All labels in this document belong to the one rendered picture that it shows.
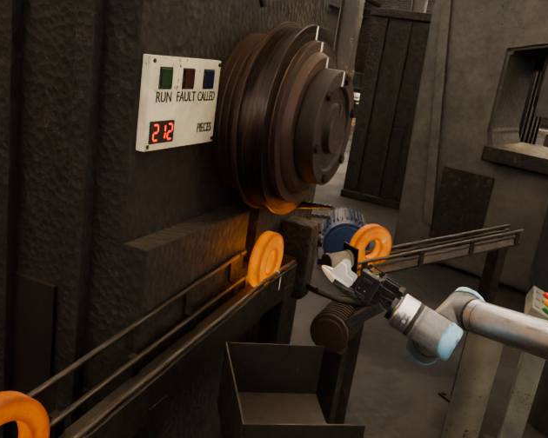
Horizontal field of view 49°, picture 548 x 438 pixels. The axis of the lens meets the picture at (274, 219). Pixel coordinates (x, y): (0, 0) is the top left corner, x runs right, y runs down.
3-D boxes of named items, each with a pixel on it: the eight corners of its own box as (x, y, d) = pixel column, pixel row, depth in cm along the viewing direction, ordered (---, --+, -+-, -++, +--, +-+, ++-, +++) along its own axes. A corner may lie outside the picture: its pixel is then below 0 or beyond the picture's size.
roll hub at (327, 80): (286, 189, 139) (304, 66, 131) (326, 173, 164) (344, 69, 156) (308, 194, 137) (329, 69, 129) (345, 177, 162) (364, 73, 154)
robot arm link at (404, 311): (406, 325, 154) (398, 339, 145) (390, 315, 155) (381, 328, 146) (424, 298, 150) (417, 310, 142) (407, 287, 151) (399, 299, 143)
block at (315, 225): (269, 291, 185) (279, 218, 179) (278, 284, 192) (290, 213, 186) (300, 301, 181) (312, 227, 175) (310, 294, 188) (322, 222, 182)
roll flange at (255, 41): (186, 215, 141) (209, 5, 128) (270, 185, 182) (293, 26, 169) (223, 225, 137) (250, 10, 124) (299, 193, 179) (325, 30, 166)
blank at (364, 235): (357, 276, 199) (363, 280, 196) (341, 242, 190) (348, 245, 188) (390, 248, 203) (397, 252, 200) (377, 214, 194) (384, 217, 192)
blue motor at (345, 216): (316, 271, 369) (325, 218, 360) (317, 243, 424) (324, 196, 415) (365, 279, 368) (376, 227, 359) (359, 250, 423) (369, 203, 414)
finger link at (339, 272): (330, 251, 153) (361, 270, 151) (320, 269, 156) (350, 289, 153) (326, 254, 151) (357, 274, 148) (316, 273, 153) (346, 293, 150)
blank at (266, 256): (245, 254, 151) (257, 257, 149) (272, 219, 162) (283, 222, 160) (249, 297, 160) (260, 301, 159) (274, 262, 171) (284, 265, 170)
